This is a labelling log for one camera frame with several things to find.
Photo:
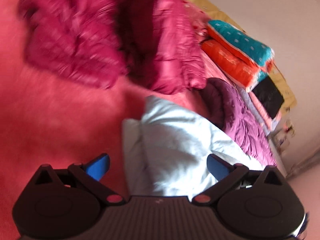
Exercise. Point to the framed child photo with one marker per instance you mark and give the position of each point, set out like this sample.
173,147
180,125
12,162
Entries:
281,139

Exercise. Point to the purple down jacket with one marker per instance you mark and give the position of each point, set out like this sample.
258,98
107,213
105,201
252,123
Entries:
228,111

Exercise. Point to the teal orange folded quilt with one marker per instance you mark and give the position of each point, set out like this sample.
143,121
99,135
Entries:
245,60

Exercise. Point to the white bedside nightstand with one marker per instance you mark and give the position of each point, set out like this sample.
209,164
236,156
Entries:
277,157

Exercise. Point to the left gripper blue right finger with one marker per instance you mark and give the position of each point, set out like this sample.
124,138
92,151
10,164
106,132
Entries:
228,178

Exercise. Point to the pink lavender folded blankets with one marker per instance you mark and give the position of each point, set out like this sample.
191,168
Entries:
257,109

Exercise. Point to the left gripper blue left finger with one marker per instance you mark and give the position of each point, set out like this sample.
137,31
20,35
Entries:
88,176

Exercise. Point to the pink bed with blanket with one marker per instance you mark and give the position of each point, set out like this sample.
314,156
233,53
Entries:
46,119

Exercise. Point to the crimson red down jacket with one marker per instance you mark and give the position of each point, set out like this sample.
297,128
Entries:
94,42

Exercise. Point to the light blue down jacket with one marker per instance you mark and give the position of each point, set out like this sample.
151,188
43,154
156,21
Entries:
165,152

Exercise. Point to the black cushion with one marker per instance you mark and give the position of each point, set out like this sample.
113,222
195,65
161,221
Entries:
269,96

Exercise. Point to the pink folded quilt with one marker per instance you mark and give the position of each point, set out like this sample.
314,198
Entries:
198,19

